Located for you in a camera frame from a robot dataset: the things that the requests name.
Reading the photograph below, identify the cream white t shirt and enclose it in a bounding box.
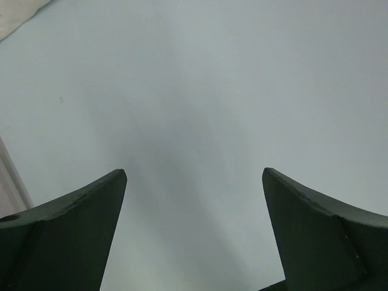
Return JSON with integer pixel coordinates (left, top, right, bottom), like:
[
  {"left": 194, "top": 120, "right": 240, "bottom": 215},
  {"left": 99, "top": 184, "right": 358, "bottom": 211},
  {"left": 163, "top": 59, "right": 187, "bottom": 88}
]
[{"left": 1, "top": 0, "right": 55, "bottom": 42}]

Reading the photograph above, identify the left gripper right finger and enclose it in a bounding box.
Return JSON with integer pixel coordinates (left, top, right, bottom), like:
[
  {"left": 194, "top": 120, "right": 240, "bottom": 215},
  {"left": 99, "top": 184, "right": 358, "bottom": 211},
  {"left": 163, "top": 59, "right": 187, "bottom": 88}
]
[{"left": 262, "top": 167, "right": 387, "bottom": 290}]

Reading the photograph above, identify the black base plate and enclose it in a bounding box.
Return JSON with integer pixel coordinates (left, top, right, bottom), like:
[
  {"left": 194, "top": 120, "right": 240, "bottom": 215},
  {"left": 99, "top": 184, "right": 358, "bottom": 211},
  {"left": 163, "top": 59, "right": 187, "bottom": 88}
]
[{"left": 259, "top": 280, "right": 287, "bottom": 291}]

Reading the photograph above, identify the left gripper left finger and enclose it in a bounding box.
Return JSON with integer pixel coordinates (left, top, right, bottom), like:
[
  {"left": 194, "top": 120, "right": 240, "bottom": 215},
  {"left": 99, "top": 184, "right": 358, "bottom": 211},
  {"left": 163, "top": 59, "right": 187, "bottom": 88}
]
[{"left": 1, "top": 169, "right": 127, "bottom": 290}]

